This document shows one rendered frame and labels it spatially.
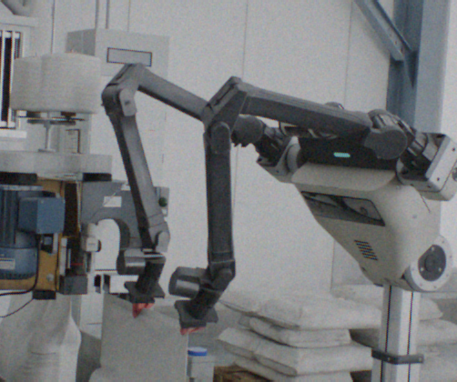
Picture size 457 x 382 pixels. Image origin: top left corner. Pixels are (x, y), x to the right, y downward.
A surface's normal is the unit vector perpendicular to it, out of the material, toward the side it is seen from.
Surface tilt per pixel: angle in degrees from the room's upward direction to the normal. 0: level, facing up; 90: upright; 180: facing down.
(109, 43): 90
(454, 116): 90
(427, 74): 90
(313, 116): 114
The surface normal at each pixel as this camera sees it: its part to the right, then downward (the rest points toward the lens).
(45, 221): 0.81, 0.08
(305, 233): 0.49, 0.07
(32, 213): -0.60, 0.00
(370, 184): -0.51, -0.78
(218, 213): 0.11, 0.51
